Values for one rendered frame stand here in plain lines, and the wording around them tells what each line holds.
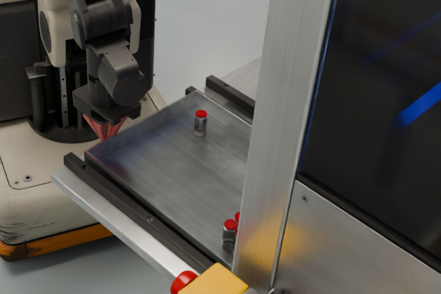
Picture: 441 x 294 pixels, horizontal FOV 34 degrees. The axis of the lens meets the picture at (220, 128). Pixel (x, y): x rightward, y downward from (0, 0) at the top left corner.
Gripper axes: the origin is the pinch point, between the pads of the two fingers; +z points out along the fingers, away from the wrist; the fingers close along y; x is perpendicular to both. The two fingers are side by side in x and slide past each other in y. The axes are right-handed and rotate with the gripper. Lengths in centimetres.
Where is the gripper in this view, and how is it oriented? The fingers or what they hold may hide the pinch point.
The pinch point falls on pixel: (107, 140)
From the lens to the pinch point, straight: 124.7
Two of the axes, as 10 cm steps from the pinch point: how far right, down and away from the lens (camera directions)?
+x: 6.8, -4.2, 6.0
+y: 7.3, 4.7, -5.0
